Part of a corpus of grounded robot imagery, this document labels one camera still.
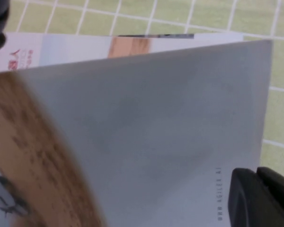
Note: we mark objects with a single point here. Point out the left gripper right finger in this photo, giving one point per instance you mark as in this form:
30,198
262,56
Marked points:
281,205

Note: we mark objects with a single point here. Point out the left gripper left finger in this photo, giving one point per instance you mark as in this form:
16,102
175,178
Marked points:
246,203

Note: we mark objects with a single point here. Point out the AgileX brochure with desert cover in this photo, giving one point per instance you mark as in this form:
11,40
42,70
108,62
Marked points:
85,47
144,130

